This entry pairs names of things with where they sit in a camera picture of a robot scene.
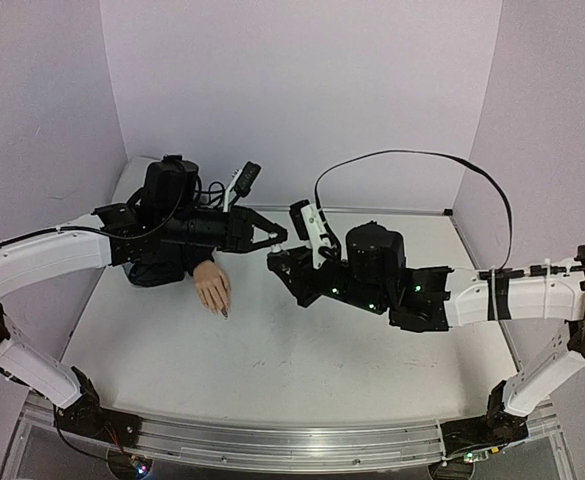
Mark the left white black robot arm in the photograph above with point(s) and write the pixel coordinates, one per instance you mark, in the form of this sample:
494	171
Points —
165	209

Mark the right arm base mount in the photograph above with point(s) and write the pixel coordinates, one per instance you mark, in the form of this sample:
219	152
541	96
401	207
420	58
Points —
495	428

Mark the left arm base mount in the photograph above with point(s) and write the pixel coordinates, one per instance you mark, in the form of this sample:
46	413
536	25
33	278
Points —
86	417

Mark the black jacket sleeve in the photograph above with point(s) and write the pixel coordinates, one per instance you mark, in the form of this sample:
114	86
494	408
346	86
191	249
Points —
169	265

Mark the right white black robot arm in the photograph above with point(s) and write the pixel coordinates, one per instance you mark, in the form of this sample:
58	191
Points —
374	277

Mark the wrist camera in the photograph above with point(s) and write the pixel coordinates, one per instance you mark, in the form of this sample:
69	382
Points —
240	184
309	225

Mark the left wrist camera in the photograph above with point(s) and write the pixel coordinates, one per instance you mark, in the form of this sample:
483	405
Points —
240	184

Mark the aluminium back rail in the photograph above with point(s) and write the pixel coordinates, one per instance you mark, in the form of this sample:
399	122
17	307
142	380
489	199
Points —
363	210

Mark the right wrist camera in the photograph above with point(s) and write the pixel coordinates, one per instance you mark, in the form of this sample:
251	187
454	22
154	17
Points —
309	225

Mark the aluminium rail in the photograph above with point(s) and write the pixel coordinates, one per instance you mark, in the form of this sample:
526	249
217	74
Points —
47	446
363	210

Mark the mannequin hand with long nails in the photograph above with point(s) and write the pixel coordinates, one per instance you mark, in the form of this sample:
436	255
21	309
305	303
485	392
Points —
213	287

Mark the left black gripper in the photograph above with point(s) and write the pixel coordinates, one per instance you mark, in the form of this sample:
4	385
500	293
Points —
241	232

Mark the aluminium front rail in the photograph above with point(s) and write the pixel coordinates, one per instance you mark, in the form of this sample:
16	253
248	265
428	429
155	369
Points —
47	446

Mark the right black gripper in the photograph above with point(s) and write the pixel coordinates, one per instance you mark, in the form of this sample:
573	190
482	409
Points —
304	273

